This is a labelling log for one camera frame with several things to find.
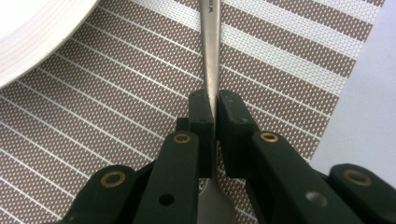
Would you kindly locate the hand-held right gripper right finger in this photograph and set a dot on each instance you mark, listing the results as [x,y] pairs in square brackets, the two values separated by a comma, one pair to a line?
[233,130]

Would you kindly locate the brown striped woven placemat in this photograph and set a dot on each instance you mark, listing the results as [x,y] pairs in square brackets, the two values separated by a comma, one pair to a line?
[93,109]

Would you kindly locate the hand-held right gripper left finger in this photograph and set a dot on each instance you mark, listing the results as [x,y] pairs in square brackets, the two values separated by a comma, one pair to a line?
[204,124]

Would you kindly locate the white deep plate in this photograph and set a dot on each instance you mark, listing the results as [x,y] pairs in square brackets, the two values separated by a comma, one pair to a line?
[31,31]

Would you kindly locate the steel fork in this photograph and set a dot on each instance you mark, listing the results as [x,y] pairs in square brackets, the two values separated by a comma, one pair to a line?
[210,46]

